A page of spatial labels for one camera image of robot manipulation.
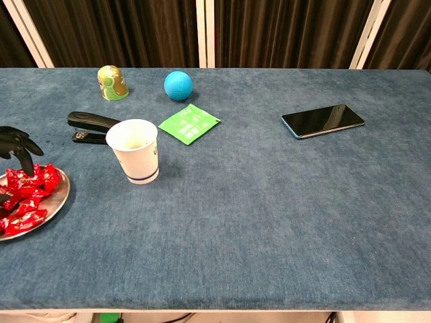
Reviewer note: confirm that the blue table mat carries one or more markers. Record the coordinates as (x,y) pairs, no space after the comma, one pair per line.
(235,218)

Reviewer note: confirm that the black stapler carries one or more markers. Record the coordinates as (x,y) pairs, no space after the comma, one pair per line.
(84,118)

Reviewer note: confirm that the white frame post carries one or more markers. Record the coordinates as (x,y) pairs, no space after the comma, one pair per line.
(370,33)
(37,50)
(205,33)

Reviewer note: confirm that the green gold figurine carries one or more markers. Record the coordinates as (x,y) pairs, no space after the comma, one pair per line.
(112,84)

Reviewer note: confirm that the white paper cup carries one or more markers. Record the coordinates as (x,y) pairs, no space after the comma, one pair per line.
(138,165)

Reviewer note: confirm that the blue ball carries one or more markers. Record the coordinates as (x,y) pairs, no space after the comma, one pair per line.
(178,85)

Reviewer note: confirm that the green sachet packet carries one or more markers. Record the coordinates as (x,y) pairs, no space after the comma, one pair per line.
(188,124)

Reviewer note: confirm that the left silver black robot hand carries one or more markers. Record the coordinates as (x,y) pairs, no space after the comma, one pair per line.
(17,139)

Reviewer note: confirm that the silver metal plate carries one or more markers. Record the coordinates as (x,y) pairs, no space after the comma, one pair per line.
(60,198)

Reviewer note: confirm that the black smartphone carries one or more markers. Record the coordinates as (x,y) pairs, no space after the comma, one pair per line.
(323,121)

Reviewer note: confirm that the bright green object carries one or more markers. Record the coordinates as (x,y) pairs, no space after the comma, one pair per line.
(109,318)

